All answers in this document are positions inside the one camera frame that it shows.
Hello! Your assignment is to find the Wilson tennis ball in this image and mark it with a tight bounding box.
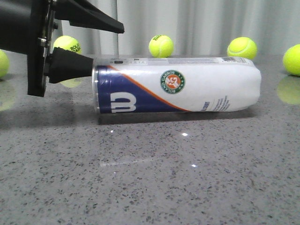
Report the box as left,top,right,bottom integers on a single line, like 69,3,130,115
227,37,257,60

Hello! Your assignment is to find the grey white curtain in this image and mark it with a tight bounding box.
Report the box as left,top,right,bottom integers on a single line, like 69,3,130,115
53,0,300,56

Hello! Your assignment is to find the Roland Garros tennis ball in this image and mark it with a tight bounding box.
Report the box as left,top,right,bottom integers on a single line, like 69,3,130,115
53,35,82,54

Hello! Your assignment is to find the white blue tennis ball can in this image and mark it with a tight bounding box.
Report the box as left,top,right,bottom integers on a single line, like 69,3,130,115
92,57,262,114

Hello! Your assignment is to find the far right tennis ball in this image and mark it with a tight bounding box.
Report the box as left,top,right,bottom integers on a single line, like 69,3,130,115
283,44,300,76

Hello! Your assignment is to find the centre tennis ball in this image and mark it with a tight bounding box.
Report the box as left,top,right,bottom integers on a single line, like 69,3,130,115
149,35,173,58

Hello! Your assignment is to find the far left tennis ball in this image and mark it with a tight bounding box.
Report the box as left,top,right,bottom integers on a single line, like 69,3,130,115
0,50,9,78

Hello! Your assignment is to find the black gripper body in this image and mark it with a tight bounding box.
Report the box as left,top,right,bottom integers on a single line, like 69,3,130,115
0,0,62,98

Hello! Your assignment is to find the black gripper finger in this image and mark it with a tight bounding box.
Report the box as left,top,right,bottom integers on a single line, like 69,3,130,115
54,0,125,34
44,47,93,83

